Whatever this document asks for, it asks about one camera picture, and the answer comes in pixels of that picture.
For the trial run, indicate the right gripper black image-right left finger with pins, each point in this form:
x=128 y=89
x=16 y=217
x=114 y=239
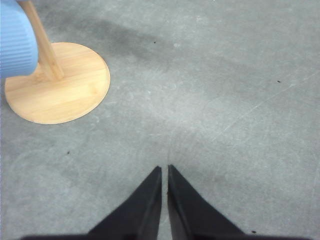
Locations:
x=137 y=217

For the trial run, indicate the right gripper black image-right right finger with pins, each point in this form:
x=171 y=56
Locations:
x=192 y=217

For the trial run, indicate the blue cup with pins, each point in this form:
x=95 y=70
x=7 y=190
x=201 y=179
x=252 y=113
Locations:
x=19 y=54

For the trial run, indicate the wooden mug tree stand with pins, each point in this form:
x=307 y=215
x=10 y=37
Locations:
x=68 y=83

